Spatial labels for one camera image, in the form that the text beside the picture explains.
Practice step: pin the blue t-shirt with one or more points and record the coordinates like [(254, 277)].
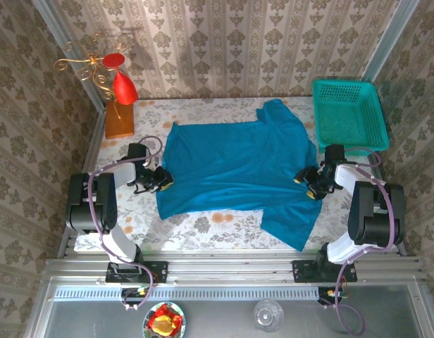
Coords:
[(231, 165)]

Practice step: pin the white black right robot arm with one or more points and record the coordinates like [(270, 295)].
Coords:
[(368, 218)]

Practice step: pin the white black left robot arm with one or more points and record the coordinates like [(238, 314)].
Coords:
[(93, 204)]

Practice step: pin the orange wooden base block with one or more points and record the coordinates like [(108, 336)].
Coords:
[(120, 126)]

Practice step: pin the floral patterned table mat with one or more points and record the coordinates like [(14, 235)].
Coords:
[(203, 236)]

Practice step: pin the teal plastic mesh basket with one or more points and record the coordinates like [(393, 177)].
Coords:
[(347, 116)]

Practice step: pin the red foil sweet wrapper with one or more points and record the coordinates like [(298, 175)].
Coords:
[(162, 311)]

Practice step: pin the clear drinking glass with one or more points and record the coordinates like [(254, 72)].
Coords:
[(268, 315)]

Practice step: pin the yellow wrapped sweet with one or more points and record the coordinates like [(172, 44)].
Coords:
[(165, 325)]

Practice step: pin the blue patterned small plate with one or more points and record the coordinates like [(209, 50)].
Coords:
[(146, 325)]

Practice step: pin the grey metal shelf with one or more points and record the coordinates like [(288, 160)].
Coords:
[(217, 320)]

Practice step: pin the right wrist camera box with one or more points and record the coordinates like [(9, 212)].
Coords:
[(334, 153)]

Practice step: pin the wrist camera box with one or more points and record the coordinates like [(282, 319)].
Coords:
[(136, 151), (334, 153)]

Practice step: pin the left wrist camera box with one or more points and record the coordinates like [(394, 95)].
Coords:
[(136, 151)]

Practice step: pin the aluminium side rail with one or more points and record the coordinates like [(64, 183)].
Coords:
[(402, 250), (95, 141)]

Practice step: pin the aluminium extrusion rail beam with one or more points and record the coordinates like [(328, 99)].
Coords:
[(231, 271)]

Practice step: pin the aluminium frame post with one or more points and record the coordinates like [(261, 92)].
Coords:
[(55, 24), (391, 35)]

